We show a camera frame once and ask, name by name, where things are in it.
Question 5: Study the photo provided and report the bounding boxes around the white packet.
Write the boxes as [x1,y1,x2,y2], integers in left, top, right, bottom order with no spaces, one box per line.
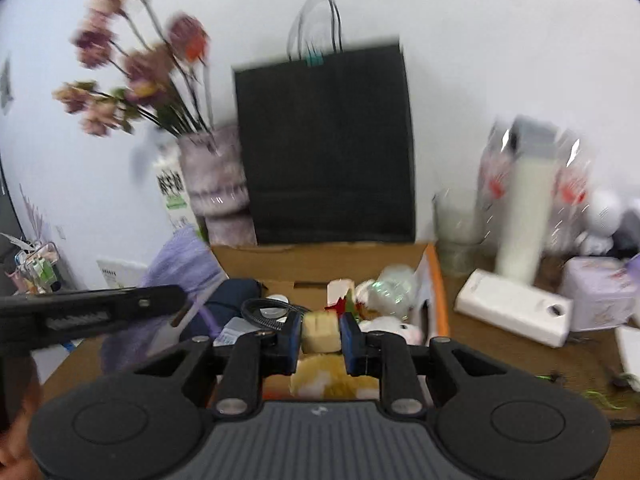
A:
[214,316,251,347]

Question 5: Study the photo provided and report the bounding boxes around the white bottle grey cap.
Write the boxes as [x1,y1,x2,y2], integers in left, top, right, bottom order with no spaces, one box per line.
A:
[494,116,560,285]

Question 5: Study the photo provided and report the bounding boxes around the white round figurine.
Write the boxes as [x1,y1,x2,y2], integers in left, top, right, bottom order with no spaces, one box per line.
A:
[574,189,627,256]

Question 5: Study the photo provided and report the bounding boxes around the clear red-printed plastic package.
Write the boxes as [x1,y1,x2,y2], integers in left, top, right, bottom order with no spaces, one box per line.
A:
[476,116,595,263]

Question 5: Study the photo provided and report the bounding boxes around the red star ornament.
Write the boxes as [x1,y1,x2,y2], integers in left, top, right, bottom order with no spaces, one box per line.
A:
[324,297,357,319]

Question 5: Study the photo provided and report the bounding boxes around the wooden desktop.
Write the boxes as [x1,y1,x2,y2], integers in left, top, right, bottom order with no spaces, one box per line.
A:
[39,252,640,480]

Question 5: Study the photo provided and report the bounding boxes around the navy pouch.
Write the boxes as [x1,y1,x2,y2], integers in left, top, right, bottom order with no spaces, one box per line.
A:
[192,279,263,340]

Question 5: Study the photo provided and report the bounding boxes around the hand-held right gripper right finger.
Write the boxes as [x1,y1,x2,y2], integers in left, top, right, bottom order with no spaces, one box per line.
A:
[339,311,507,417]

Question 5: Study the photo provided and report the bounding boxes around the grey marbled vase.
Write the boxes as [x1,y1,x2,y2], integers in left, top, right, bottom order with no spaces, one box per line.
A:
[177,125,258,247]

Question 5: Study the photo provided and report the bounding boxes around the green string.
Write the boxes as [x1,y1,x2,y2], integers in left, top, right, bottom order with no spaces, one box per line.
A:
[537,370,640,413]

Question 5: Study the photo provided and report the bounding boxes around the dried pink flowers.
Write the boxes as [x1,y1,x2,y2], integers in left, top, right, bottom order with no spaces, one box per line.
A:
[52,0,213,138]

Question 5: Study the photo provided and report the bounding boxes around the coiled black cable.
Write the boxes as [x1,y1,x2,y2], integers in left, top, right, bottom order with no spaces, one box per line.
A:
[241,297,307,332]

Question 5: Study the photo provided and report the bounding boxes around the clear glass cup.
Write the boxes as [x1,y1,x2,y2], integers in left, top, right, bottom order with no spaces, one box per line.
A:
[431,189,487,279]

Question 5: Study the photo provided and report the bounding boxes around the lavender floral tin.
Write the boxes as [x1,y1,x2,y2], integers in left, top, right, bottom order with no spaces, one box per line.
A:
[559,256,640,333]

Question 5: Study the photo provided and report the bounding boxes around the black paper bag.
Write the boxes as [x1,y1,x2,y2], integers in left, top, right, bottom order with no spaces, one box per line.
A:
[232,0,418,247]

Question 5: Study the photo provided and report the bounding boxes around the white green milk carton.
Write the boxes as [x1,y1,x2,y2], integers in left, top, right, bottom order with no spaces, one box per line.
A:
[150,140,206,238]

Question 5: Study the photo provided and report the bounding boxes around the white paper sheet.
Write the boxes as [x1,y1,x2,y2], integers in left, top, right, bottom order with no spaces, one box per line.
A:
[614,326,640,393]

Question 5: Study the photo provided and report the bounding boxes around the lavender cloth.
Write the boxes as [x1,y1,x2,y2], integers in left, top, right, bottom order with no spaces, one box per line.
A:
[100,226,231,375]

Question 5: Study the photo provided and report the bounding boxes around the clear glitter ball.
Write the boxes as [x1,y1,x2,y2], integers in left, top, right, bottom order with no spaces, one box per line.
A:
[372,264,418,318]

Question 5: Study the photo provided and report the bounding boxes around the wire rack with clutter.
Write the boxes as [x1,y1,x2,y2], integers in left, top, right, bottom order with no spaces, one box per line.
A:
[0,232,63,295]

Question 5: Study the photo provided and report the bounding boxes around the brown cardboard box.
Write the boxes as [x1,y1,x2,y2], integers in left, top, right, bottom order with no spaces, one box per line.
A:
[207,241,448,403]

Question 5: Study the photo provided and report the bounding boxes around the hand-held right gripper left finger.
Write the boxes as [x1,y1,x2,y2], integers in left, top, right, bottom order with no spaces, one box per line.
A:
[132,312,306,417]

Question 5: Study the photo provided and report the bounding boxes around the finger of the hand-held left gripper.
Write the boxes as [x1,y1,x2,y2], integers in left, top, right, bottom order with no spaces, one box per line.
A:
[106,284,187,330]

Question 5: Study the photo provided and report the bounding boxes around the person's left hand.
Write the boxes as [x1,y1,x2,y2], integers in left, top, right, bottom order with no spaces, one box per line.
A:
[0,362,46,480]

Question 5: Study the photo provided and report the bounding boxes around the pale yellow cake block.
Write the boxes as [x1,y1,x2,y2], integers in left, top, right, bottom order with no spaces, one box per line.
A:
[301,309,344,355]

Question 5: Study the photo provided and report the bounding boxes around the white rectangular box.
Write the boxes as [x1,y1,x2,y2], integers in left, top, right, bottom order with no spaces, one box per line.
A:
[454,268,574,349]

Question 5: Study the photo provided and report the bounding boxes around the yellow white plush toy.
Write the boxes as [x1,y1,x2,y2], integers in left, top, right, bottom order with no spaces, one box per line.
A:
[289,354,382,402]

